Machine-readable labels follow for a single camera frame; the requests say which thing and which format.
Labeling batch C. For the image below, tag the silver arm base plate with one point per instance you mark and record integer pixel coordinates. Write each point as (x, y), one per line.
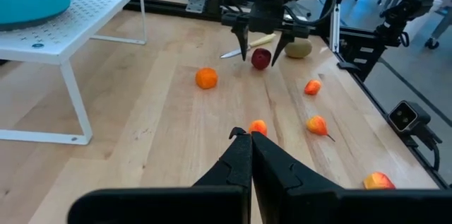
(195, 2)

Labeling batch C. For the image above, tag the black table-level camera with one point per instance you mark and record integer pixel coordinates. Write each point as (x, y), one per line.
(406, 116)

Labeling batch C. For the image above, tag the dark red toy apple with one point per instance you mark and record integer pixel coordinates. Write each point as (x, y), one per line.
(261, 58)

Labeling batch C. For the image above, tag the silver frame bracket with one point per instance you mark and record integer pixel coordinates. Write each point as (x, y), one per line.
(334, 28)

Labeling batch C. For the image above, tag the white perforated metal riser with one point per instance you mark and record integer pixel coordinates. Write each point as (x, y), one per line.
(88, 12)

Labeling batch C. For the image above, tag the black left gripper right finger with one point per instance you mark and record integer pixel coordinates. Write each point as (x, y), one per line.
(300, 203)

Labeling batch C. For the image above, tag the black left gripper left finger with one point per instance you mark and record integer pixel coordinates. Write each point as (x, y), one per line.
(212, 203)

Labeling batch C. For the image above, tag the black articulated stand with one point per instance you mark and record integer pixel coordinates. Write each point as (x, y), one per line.
(397, 19)

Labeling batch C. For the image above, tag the red-orange toy peach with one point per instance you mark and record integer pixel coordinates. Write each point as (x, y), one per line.
(378, 181)

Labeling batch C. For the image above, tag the round orange toy fruit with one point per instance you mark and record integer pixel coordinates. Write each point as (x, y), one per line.
(206, 78)

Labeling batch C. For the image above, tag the orange-yellow toy mango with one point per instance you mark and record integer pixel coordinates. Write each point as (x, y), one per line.
(312, 87)

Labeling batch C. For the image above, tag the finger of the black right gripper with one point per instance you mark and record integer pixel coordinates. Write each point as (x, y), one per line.
(282, 44)
(243, 40)

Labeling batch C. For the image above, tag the tan toy kiwi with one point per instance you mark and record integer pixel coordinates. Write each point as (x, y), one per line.
(298, 48)

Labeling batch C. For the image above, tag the orange toy pear with stem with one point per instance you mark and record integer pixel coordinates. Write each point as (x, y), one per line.
(259, 126)
(316, 125)

